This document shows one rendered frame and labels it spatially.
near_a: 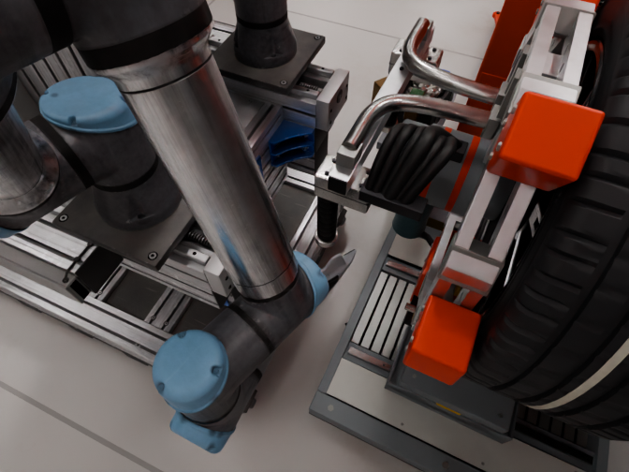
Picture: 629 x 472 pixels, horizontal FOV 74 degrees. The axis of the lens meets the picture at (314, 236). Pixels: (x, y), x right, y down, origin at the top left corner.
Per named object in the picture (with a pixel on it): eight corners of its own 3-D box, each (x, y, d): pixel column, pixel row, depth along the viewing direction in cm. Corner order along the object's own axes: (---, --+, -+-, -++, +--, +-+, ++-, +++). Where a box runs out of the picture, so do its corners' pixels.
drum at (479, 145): (484, 241, 77) (515, 192, 65) (374, 200, 82) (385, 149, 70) (500, 186, 84) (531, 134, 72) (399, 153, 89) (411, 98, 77)
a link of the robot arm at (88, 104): (171, 157, 69) (143, 88, 58) (99, 205, 64) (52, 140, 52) (130, 123, 74) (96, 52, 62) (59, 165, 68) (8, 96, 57)
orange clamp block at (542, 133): (550, 193, 48) (578, 183, 39) (481, 170, 50) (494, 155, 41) (575, 135, 48) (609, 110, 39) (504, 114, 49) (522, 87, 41)
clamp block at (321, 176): (366, 215, 65) (370, 194, 61) (313, 196, 67) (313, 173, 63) (377, 192, 67) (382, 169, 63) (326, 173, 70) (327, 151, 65)
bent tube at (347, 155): (468, 212, 56) (497, 154, 47) (335, 165, 60) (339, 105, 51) (497, 127, 64) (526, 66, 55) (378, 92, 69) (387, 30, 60)
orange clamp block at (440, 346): (468, 331, 64) (452, 387, 59) (417, 311, 65) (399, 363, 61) (483, 314, 58) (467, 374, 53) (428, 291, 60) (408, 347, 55)
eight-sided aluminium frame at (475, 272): (425, 372, 84) (558, 208, 38) (393, 358, 85) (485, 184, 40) (488, 182, 110) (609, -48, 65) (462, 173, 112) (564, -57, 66)
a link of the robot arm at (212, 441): (211, 453, 47) (225, 461, 54) (258, 364, 53) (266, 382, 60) (153, 420, 49) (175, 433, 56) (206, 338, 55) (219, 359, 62)
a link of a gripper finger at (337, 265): (367, 248, 63) (314, 274, 61) (364, 268, 68) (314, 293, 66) (356, 233, 65) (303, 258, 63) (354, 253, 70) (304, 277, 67)
